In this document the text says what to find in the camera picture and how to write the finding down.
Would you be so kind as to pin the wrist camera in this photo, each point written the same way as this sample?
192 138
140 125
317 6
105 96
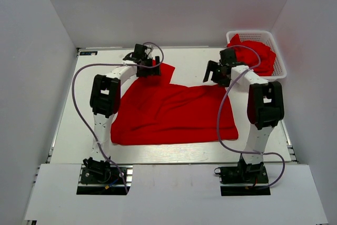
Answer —
228 58
140 54

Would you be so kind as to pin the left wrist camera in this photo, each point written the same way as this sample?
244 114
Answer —
140 54

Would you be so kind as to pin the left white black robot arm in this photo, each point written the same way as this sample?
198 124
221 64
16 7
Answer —
105 97

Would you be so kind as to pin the red t shirt in basket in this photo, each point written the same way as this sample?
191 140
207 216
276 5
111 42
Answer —
245 55

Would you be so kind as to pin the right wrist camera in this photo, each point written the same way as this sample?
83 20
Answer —
228 58

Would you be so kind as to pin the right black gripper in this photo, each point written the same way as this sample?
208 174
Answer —
212 66

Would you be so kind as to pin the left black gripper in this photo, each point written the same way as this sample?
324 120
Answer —
150 71

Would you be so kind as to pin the dark label sticker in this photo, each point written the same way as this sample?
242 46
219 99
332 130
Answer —
88 53

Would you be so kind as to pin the white plastic basket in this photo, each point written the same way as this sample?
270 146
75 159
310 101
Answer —
266 38

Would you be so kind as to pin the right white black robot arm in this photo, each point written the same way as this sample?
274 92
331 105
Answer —
265 108

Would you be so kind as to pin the red t shirt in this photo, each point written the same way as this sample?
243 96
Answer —
154 111
245 55

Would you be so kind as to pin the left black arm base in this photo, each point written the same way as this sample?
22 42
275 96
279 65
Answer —
102 178

